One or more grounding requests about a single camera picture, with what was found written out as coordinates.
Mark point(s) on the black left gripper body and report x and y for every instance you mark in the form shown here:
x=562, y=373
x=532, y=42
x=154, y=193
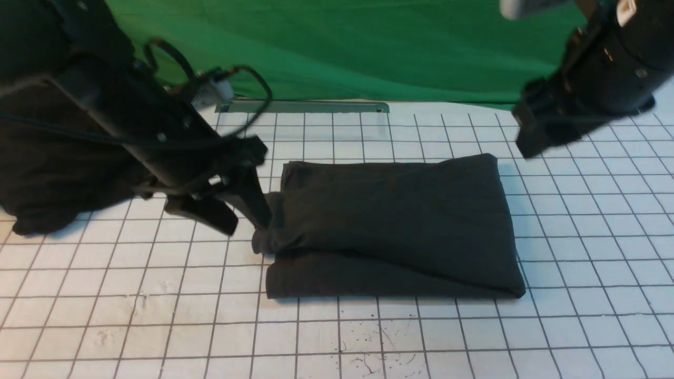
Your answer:
x=163, y=129

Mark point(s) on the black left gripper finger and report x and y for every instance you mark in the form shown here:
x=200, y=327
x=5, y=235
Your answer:
x=206, y=210
x=243, y=191

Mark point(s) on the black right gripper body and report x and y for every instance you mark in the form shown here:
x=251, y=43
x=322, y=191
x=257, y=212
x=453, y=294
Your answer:
x=547, y=119

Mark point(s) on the gray long-sleeved shirt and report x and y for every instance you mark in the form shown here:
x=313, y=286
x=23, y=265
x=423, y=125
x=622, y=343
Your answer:
x=391, y=229

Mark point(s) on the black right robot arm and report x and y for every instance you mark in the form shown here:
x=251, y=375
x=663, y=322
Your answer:
x=610, y=70

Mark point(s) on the gray metal bar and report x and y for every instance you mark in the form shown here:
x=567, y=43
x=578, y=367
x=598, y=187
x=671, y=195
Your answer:
x=303, y=106

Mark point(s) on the black crumpled garment pile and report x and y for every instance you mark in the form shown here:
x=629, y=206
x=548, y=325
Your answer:
x=48, y=179

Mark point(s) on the green backdrop cloth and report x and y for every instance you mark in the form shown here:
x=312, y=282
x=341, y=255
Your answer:
x=404, y=51

